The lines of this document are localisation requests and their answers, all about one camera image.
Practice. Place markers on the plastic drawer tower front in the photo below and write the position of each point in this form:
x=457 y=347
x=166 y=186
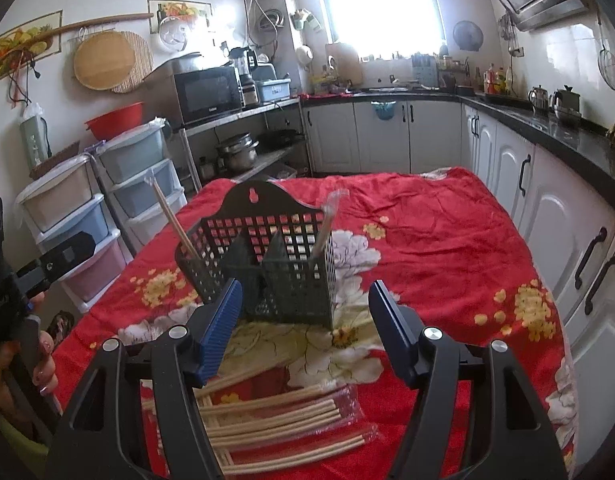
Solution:
x=69 y=199

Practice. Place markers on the chopstick pair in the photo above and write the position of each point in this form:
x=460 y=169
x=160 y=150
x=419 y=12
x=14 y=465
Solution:
x=298 y=421
x=298 y=459
x=309 y=393

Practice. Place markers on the black plastic utensil basket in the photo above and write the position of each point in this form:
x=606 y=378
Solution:
x=264 y=238

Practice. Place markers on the round bamboo tray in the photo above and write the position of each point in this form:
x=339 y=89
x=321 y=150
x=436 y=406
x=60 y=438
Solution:
x=103 y=61

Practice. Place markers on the steel cooking pot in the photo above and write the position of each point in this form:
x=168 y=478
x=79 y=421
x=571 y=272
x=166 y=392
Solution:
x=238 y=153

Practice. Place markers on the steel kettle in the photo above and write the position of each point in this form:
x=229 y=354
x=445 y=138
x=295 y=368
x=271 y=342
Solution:
x=566 y=105

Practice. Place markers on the red plastic basin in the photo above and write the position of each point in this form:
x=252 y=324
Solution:
x=112 y=124

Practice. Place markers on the chopsticks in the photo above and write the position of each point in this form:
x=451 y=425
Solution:
x=330 y=210
x=176 y=225

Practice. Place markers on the red floral tablecloth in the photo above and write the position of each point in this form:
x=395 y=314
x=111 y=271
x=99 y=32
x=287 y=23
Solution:
x=440 y=242

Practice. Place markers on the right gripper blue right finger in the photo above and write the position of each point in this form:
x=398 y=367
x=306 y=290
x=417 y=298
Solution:
x=398 y=328

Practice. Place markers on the plastic drawer tower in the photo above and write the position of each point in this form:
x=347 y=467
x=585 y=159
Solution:
x=130 y=160
x=69 y=199

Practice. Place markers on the person's left hand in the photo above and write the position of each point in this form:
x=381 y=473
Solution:
x=43 y=375

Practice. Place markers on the plastic drawer tower rear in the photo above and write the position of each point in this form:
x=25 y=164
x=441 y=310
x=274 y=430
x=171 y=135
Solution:
x=130 y=160

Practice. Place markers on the black microwave oven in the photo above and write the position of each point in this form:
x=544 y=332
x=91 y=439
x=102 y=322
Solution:
x=205 y=95

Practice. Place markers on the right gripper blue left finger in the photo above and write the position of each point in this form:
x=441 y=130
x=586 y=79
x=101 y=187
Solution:
x=212 y=328

